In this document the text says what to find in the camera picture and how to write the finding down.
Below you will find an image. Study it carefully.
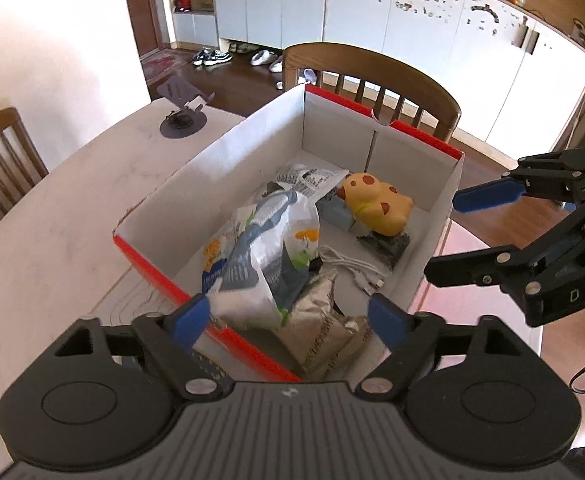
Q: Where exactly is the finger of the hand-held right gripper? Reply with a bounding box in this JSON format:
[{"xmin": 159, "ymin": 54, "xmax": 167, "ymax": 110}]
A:
[
  {"xmin": 423, "ymin": 200, "xmax": 585, "ymax": 291},
  {"xmin": 452, "ymin": 147, "xmax": 585, "ymax": 214}
]

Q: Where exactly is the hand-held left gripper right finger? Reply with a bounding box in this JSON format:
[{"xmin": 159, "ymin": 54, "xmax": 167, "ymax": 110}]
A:
[{"xmin": 356, "ymin": 293, "xmax": 539, "ymax": 402}]

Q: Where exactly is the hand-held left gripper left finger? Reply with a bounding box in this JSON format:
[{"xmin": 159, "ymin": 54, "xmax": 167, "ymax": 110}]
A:
[{"xmin": 52, "ymin": 292, "xmax": 224, "ymax": 402}]

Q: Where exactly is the small blue orange packet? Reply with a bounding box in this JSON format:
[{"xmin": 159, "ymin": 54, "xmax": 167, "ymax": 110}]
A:
[{"xmin": 201, "ymin": 237, "xmax": 238, "ymax": 293}]

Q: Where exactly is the black textured pouch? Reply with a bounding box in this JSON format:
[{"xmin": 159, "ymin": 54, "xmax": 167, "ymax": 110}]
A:
[{"xmin": 356, "ymin": 230, "xmax": 412, "ymax": 270}]

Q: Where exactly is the white cable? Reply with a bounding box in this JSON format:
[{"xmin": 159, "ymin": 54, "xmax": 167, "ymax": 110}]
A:
[{"xmin": 317, "ymin": 245, "xmax": 388, "ymax": 297}]

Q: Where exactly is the yellow spotted animal toy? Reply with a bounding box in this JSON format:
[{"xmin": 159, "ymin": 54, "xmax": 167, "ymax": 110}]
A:
[{"xmin": 336, "ymin": 172, "xmax": 415, "ymax": 236}]

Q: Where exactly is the white green snack bag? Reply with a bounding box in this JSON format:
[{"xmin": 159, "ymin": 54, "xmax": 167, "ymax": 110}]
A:
[{"xmin": 205, "ymin": 187, "xmax": 321, "ymax": 332}]

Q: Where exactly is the light blue small carton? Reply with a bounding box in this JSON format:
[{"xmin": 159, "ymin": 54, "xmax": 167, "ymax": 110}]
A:
[{"xmin": 319, "ymin": 195, "xmax": 357, "ymax": 232}]

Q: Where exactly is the white printed sachet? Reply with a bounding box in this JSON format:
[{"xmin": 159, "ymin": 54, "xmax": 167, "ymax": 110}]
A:
[{"xmin": 275, "ymin": 164, "xmax": 350, "ymax": 202}]

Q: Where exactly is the red cardboard box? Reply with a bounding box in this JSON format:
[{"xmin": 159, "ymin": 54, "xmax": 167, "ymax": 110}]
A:
[{"xmin": 112, "ymin": 83, "xmax": 465, "ymax": 383}]

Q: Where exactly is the white marble desktop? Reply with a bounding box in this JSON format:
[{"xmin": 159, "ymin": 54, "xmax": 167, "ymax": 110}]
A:
[{"xmin": 0, "ymin": 97, "xmax": 545, "ymax": 480}]

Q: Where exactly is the wooden slat-back chair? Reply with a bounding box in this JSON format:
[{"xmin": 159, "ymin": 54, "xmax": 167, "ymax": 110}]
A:
[
  {"xmin": 0, "ymin": 107, "xmax": 49, "ymax": 253},
  {"xmin": 282, "ymin": 42, "xmax": 462, "ymax": 143}
]

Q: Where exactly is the purple phone stand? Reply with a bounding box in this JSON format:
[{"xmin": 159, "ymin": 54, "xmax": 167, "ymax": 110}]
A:
[{"xmin": 157, "ymin": 76, "xmax": 216, "ymax": 139}]

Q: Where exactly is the reddish floor rug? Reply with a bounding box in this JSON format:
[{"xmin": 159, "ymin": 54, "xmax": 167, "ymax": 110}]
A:
[{"xmin": 140, "ymin": 52, "xmax": 193, "ymax": 86}]

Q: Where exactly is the brown door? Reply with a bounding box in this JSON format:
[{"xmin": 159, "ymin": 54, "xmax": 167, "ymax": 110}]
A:
[{"xmin": 121, "ymin": 0, "xmax": 164, "ymax": 58}]

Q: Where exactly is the large white wood wall cabinet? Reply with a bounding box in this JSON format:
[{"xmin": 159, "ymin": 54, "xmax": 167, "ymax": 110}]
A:
[{"xmin": 165, "ymin": 0, "xmax": 585, "ymax": 161}]

